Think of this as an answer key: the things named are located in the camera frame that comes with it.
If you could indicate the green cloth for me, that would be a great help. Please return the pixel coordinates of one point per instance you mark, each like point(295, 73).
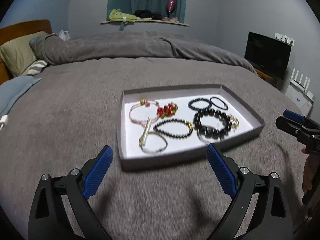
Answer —
point(118, 15)

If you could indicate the striped pillow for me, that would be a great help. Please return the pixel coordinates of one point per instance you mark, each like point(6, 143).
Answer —
point(36, 66)

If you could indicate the silver hairpin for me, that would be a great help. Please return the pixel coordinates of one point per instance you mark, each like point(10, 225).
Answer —
point(145, 133)

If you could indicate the white router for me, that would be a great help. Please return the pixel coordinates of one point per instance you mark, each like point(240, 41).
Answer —
point(300, 86)

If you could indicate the white wall hooks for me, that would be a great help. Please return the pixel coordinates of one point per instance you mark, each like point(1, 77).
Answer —
point(285, 38)

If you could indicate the black cloth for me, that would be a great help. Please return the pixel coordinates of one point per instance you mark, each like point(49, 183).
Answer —
point(143, 13)

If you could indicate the wooden desk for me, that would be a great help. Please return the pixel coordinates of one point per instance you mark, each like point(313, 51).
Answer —
point(262, 73)

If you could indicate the white appliance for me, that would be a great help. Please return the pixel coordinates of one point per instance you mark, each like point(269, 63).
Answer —
point(297, 100)

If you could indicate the grey cardboard tray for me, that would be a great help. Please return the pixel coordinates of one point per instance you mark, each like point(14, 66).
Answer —
point(135, 145)

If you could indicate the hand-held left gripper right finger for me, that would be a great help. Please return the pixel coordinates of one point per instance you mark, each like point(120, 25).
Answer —
point(221, 170)

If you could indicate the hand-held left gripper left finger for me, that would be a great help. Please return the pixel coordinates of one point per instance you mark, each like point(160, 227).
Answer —
point(96, 172)

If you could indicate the light blue cloth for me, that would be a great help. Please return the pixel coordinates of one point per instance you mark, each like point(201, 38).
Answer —
point(15, 90)

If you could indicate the black monitor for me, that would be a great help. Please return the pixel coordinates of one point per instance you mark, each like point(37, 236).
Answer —
point(267, 55)

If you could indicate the white plastic bag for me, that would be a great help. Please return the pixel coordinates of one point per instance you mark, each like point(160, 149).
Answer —
point(63, 35)

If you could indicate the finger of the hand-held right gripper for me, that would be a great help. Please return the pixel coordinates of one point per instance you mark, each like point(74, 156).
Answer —
point(290, 126)
point(295, 116)

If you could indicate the white charger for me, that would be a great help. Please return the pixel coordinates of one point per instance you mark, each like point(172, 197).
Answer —
point(3, 121)

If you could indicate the person's right hand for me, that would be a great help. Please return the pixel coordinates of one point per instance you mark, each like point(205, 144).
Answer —
point(308, 172)

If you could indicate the wooden window sill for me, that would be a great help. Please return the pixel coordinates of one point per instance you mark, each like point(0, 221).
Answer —
point(175, 23)

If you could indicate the pink cloth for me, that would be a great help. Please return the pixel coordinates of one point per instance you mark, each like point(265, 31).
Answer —
point(172, 19)

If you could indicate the olive pillow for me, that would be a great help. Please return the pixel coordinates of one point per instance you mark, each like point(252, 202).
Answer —
point(17, 52)

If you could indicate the wooden headboard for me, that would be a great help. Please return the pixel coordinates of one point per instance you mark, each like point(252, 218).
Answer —
point(25, 26)

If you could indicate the grey blanket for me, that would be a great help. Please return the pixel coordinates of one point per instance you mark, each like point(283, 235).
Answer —
point(75, 120)

